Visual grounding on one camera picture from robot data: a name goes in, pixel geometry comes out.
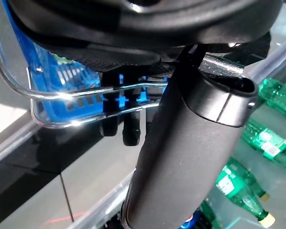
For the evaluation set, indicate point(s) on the blue plastic shopping basket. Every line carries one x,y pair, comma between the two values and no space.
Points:
52,78

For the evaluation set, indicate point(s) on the cola bottle blue label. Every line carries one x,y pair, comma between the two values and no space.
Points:
191,220

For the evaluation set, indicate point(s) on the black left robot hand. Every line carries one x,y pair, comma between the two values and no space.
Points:
181,143

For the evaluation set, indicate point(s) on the green soda bottle yellow cap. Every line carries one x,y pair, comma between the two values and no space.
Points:
209,212
238,193
267,145
278,95
250,176

